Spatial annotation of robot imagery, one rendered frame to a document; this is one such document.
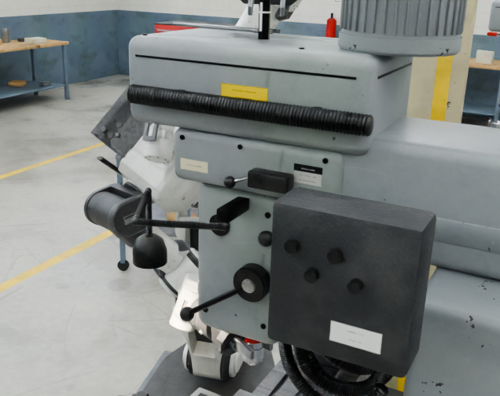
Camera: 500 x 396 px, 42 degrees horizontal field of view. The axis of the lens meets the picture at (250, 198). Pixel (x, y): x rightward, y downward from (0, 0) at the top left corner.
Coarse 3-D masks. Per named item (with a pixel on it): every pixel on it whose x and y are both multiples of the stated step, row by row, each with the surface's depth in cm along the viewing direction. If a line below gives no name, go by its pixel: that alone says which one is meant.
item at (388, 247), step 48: (288, 192) 89; (288, 240) 85; (336, 240) 82; (384, 240) 79; (432, 240) 84; (288, 288) 88; (336, 288) 84; (384, 288) 81; (288, 336) 90; (336, 336) 86; (384, 336) 83
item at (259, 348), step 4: (248, 344) 139; (252, 344) 138; (256, 344) 138; (260, 344) 139; (252, 348) 139; (256, 348) 139; (260, 348) 139; (256, 352) 139; (260, 352) 140; (256, 356) 139; (260, 356) 140; (244, 360) 140; (248, 360) 140; (252, 360) 140; (256, 360) 140; (260, 360) 140
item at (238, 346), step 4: (236, 336) 141; (232, 340) 141; (236, 340) 140; (240, 340) 140; (232, 344) 140; (236, 344) 140; (240, 344) 139; (244, 344) 139; (232, 348) 140; (236, 348) 140; (240, 348) 139; (244, 348) 138; (248, 348) 138; (240, 352) 140; (244, 352) 138; (248, 352) 137; (252, 352) 137; (244, 356) 139; (248, 356) 138; (252, 356) 137
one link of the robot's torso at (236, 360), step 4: (184, 348) 235; (184, 352) 234; (184, 356) 232; (232, 356) 229; (236, 356) 230; (240, 356) 234; (184, 360) 232; (232, 360) 228; (236, 360) 230; (240, 360) 235; (184, 364) 232; (232, 364) 228; (236, 364) 230; (240, 364) 235; (232, 368) 228; (236, 368) 230; (232, 372) 229; (236, 372) 232; (232, 376) 231
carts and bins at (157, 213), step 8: (120, 176) 429; (152, 208) 482; (160, 208) 482; (192, 208) 484; (160, 216) 467; (168, 216) 457; (192, 216) 455; (168, 232) 440; (120, 240) 444; (120, 248) 446; (120, 256) 448; (120, 264) 451; (128, 264) 451
